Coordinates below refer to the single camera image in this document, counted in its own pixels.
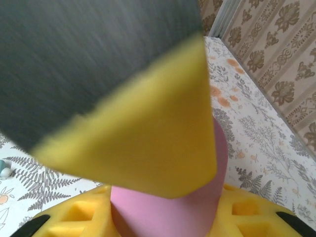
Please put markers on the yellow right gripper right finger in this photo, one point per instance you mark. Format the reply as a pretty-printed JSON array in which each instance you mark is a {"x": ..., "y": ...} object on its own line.
[{"x": 247, "y": 222}]

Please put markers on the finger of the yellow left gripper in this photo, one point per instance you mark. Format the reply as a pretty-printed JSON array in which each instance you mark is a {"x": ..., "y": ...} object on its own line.
[{"x": 153, "y": 138}]

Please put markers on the floral patterned table cover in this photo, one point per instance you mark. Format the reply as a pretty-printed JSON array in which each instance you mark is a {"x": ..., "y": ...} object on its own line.
[{"x": 259, "y": 148}]

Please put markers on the pink earbud charging case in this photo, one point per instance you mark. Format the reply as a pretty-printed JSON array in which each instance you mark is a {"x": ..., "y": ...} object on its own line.
[{"x": 163, "y": 217}]

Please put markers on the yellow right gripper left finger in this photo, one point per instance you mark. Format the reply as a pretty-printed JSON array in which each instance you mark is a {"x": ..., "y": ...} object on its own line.
[{"x": 81, "y": 227}]

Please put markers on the aluminium frame post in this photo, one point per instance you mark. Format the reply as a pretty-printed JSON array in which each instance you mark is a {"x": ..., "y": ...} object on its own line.
[{"x": 223, "y": 17}]

